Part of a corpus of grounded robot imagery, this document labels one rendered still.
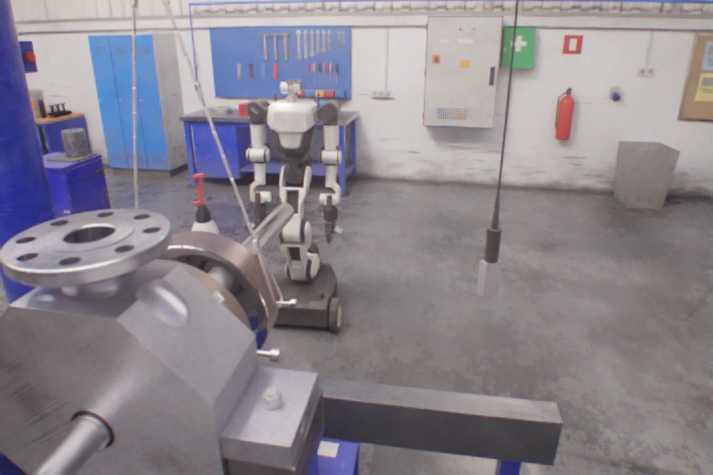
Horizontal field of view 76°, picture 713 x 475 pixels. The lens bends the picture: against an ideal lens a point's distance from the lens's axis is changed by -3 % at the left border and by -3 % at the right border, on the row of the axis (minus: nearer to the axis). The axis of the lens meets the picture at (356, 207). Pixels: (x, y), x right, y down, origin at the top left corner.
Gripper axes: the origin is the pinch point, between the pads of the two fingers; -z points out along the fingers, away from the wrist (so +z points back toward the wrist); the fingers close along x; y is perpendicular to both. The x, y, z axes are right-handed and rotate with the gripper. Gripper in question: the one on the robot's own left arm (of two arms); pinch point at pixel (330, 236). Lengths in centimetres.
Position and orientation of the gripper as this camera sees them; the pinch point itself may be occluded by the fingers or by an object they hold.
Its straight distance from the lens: 290.3
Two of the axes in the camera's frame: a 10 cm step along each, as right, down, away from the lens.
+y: 9.9, 0.4, -1.1
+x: -1.1, 1.5, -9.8
